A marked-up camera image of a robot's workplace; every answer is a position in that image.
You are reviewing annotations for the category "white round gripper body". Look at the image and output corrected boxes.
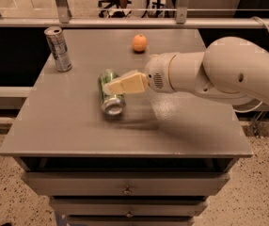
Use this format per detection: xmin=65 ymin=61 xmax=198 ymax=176
xmin=145 ymin=53 xmax=176 ymax=93

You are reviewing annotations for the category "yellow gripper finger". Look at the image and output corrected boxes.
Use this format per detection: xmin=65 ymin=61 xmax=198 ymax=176
xmin=119 ymin=70 xmax=140 ymax=79
xmin=103 ymin=73 xmax=149 ymax=94

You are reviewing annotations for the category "green soda can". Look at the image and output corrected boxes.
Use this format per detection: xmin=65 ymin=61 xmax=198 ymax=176
xmin=98 ymin=69 xmax=126 ymax=116

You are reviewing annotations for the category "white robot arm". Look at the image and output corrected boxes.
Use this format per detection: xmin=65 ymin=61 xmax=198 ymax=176
xmin=103 ymin=37 xmax=269 ymax=105

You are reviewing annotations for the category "silver slim can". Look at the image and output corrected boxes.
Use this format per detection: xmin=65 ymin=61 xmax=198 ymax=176
xmin=44 ymin=26 xmax=72 ymax=73

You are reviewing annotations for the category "orange fruit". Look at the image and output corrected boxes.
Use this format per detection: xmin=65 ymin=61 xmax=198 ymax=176
xmin=132 ymin=34 xmax=148 ymax=53

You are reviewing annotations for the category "grey drawer cabinet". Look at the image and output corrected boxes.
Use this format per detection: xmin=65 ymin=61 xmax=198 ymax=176
xmin=0 ymin=27 xmax=254 ymax=226

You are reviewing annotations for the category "black office chair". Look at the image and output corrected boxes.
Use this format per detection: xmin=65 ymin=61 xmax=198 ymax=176
xmin=98 ymin=0 xmax=131 ymax=18

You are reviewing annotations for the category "metal railing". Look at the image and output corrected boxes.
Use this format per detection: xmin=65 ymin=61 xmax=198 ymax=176
xmin=0 ymin=0 xmax=269 ymax=28

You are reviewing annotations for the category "top grey drawer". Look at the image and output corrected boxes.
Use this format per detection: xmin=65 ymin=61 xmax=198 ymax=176
xmin=22 ymin=172 xmax=229 ymax=196

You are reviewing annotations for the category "grey drawer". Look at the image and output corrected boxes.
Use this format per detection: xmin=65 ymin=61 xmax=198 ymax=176
xmin=51 ymin=198 xmax=208 ymax=217
xmin=68 ymin=216 xmax=194 ymax=226
xmin=22 ymin=172 xmax=229 ymax=196

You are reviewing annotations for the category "middle grey drawer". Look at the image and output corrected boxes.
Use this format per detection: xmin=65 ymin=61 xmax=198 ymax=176
xmin=51 ymin=198 xmax=208 ymax=217

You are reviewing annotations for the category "bottom grey drawer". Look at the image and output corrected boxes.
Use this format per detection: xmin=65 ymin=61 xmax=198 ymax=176
xmin=68 ymin=216 xmax=194 ymax=226

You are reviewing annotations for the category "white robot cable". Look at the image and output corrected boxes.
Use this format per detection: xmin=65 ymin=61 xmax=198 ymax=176
xmin=232 ymin=15 xmax=269 ymax=114

